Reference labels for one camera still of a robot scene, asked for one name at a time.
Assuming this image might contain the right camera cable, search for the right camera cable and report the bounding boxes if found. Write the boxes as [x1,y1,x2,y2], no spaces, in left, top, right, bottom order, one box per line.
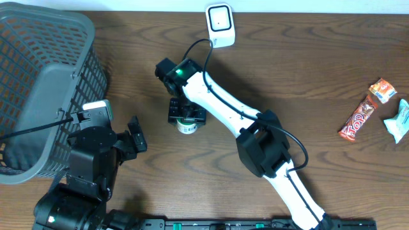
[181,38,323,224]

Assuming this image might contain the left camera cable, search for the left camera cable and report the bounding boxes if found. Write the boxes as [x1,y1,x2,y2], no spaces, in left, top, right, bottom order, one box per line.
[0,117,75,141]

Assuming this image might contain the camera cable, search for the camera cable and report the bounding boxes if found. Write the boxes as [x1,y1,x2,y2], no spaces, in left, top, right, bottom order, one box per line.
[181,38,323,224]
[0,117,75,141]

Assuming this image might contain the grey plastic mesh basket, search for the grey plastic mesh basket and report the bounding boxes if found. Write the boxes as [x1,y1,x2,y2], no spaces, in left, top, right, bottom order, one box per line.
[1,2,108,185]

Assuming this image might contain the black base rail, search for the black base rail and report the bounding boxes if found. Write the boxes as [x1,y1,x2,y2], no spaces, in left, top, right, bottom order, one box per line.
[138,218,378,230]

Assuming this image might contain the red chocolate bar wrapper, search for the red chocolate bar wrapper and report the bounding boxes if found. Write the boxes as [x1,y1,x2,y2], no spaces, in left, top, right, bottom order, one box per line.
[338,95,378,142]

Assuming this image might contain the teal white tissue pack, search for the teal white tissue pack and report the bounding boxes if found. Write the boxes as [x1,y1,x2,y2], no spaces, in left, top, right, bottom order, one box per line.
[383,99,408,144]

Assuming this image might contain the orange snack packet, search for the orange snack packet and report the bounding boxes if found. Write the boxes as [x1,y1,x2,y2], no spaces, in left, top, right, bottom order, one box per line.
[369,78,397,104]

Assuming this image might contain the green lid white jar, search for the green lid white jar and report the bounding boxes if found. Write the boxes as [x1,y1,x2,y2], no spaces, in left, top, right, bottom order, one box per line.
[176,118,199,135]

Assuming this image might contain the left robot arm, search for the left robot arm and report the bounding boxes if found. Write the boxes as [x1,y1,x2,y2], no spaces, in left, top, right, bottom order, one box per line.
[32,116,148,230]

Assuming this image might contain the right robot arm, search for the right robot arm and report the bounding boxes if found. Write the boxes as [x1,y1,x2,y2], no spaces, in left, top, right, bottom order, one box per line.
[155,58,334,229]

